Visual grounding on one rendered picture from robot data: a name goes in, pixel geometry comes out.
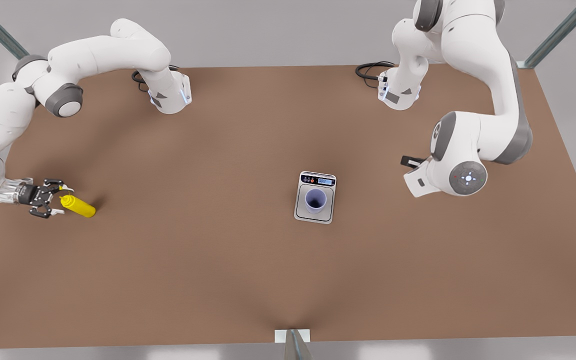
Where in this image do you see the yellow sauce bottle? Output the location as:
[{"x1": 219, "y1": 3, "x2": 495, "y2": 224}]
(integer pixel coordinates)
[{"x1": 59, "y1": 194, "x2": 97, "y2": 219}]

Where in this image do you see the pale lilac cup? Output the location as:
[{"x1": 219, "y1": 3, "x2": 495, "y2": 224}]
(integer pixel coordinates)
[{"x1": 304, "y1": 188, "x2": 328, "y2": 215}]

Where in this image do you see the grey digital kitchen scale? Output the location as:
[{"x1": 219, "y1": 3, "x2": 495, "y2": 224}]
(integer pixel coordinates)
[{"x1": 294, "y1": 171, "x2": 337, "y2": 225}]

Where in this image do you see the black cable loop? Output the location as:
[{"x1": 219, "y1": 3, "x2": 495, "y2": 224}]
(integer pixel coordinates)
[
  {"x1": 355, "y1": 61, "x2": 397, "y2": 90},
  {"x1": 131, "y1": 65, "x2": 181, "y2": 94}
]

